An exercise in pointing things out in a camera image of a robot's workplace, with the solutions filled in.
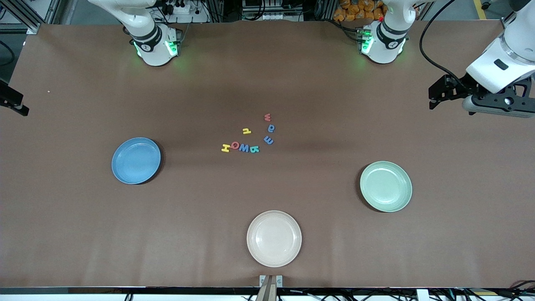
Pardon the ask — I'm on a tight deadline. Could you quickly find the green plate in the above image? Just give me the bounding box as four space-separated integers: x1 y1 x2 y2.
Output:
360 161 413 213

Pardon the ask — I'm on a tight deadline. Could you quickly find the blue plate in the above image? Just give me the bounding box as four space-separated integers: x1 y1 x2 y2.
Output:
111 137 161 185

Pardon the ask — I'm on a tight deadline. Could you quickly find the beige plate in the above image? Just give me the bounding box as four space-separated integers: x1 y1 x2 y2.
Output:
247 210 302 268

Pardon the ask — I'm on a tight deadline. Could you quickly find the orange packets pile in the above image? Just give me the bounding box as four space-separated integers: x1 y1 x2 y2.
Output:
333 0 387 22

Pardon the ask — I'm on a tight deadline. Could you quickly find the white power strip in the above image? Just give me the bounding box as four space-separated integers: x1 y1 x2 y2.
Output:
161 0 191 15

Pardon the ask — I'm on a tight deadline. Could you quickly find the wooden strut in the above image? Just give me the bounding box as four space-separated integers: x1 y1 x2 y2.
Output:
255 276 278 301

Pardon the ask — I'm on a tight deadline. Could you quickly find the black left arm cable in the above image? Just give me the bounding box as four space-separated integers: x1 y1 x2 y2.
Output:
419 0 460 81

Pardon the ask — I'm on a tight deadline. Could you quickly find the aluminium frame post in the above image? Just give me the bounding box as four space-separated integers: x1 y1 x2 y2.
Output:
0 0 57 35

